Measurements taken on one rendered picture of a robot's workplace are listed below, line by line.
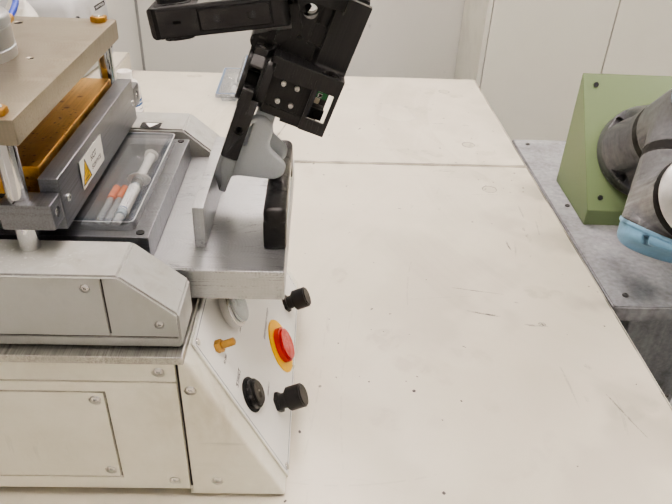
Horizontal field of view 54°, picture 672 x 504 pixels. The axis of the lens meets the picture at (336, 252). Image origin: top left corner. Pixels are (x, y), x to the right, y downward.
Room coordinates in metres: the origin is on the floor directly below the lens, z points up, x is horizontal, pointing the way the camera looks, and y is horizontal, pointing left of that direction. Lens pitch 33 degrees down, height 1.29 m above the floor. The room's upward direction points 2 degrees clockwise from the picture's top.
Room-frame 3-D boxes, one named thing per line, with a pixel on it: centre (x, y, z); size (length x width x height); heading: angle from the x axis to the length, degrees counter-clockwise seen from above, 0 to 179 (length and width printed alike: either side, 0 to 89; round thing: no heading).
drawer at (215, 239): (0.56, 0.19, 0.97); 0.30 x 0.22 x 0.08; 92
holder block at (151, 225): (0.55, 0.24, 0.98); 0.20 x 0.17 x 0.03; 2
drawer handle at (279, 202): (0.56, 0.06, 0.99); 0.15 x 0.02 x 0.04; 2
